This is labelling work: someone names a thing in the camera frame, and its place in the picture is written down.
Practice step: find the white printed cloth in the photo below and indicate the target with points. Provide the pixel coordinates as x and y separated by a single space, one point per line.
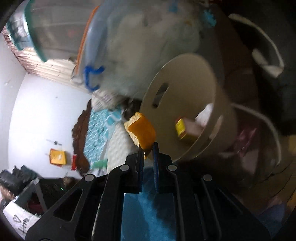
20 217

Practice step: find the beige round bin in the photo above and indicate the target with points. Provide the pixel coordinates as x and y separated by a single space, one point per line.
185 76

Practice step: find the brown wooden headboard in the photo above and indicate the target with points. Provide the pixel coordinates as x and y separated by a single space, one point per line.
81 139

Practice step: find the orange snack packet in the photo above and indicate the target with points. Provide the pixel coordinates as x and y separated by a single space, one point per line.
141 129

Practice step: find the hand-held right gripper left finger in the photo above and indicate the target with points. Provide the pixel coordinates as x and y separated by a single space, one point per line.
140 166

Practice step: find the black bag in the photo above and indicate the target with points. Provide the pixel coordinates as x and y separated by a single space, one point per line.
16 178

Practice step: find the yellow wall poster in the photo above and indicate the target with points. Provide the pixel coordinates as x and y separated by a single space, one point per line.
57 156

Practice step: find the blue fluffy rug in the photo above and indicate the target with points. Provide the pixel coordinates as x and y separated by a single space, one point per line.
148 215

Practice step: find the clear storage box green rim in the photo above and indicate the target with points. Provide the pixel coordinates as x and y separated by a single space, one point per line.
53 27

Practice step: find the pink packet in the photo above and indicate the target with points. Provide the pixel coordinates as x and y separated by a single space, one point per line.
195 128

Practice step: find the clear plastic storage box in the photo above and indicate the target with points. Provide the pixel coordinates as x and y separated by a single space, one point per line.
138 41

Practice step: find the grey open shelf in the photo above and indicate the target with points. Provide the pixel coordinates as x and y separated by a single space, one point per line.
46 192

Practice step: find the teal patterned blanket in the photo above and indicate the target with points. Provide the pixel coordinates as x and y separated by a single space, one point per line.
97 139

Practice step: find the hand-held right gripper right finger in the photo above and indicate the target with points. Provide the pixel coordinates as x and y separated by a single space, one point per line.
156 169

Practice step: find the yellow small box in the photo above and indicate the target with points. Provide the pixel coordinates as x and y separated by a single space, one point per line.
180 128

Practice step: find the red wall hanging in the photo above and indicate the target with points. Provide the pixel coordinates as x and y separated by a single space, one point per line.
74 162

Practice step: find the brown furry item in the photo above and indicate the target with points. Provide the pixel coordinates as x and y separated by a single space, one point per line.
69 181

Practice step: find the grey wall hook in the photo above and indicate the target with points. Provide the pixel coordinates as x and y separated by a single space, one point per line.
55 143

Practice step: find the white-rimmed basket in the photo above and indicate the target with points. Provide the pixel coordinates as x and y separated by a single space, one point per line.
266 62
270 129

